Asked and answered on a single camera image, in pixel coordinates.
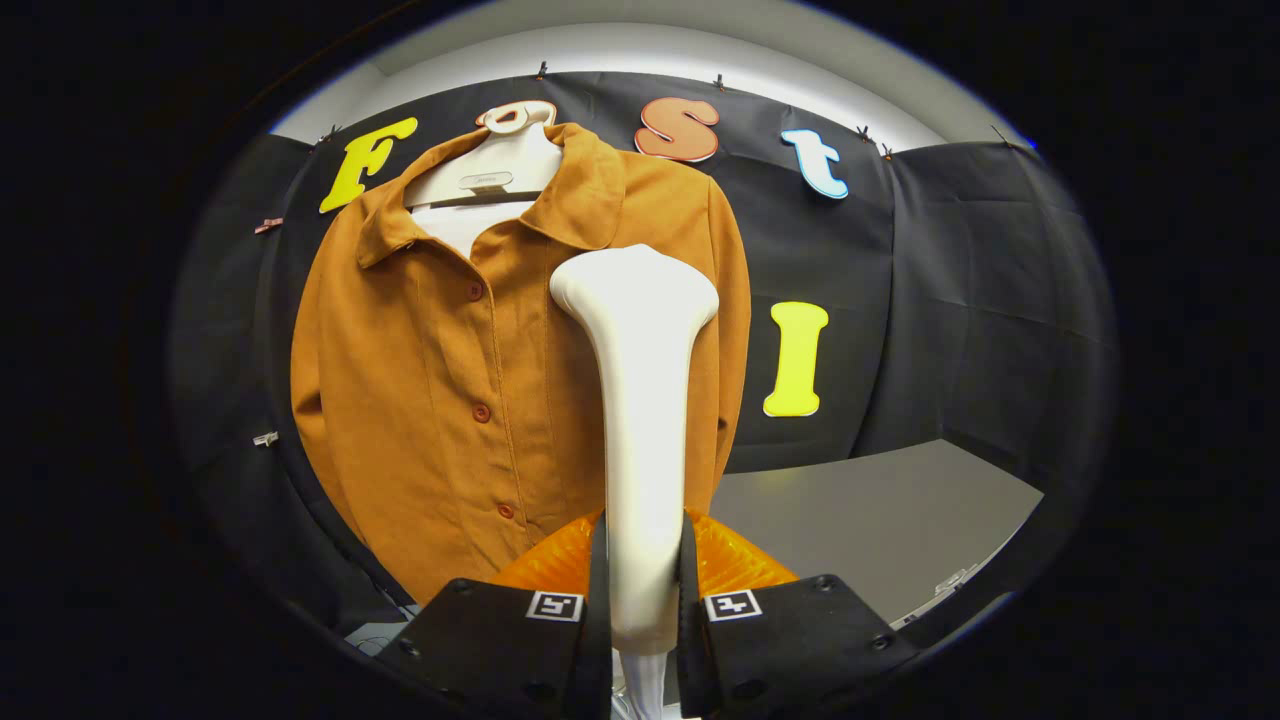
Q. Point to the black backdrop cloth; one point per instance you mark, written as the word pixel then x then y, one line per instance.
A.
pixel 950 300

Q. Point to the white mannequin torso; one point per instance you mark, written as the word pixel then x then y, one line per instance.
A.
pixel 505 165

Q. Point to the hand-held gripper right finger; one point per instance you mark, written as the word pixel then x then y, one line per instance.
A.
pixel 688 620

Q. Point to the white clip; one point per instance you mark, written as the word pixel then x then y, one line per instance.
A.
pixel 265 438

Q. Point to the white garment steamer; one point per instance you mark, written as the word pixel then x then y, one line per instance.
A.
pixel 640 400

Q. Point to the orange button-up shirt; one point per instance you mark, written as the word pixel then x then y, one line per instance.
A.
pixel 420 400

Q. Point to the pink clip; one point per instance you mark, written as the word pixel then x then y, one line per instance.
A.
pixel 268 225

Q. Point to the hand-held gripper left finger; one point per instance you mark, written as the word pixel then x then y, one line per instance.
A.
pixel 598 620

